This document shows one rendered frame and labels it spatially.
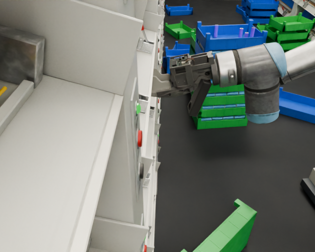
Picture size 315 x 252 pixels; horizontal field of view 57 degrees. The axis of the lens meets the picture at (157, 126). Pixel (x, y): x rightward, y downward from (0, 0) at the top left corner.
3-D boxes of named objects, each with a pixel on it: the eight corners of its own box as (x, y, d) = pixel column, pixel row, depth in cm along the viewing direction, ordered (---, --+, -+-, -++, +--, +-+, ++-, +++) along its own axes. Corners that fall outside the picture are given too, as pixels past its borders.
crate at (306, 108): (325, 109, 186) (329, 99, 182) (320, 125, 173) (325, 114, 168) (277, 96, 199) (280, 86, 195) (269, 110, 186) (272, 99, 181)
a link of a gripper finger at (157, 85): (134, 76, 78) (168, 69, 77) (140, 95, 81) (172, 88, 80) (134, 82, 75) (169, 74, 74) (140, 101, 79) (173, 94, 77)
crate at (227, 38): (249, 34, 160) (252, 19, 155) (264, 47, 144) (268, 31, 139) (195, 36, 157) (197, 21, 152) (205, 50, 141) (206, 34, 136)
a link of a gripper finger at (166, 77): (136, 69, 81) (169, 63, 79) (142, 88, 85) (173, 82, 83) (135, 74, 79) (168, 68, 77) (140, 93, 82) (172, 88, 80)
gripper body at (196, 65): (167, 57, 79) (211, 47, 77) (173, 84, 84) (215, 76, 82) (167, 69, 73) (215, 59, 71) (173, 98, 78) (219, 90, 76)
